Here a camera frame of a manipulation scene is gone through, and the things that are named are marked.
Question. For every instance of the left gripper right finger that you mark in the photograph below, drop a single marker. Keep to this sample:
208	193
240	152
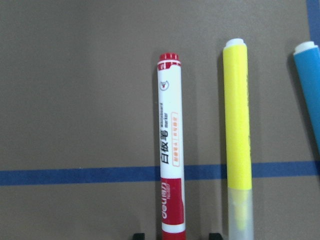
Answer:
215	236

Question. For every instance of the red white whiteboard marker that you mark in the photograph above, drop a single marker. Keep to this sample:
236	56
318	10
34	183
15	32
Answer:
171	147

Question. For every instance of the blue highlighter pen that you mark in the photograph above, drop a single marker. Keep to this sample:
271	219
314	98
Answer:
307	61

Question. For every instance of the yellow highlighter pen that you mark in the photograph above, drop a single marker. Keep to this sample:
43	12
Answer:
237	139

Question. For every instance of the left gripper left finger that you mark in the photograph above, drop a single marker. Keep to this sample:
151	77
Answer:
138	236

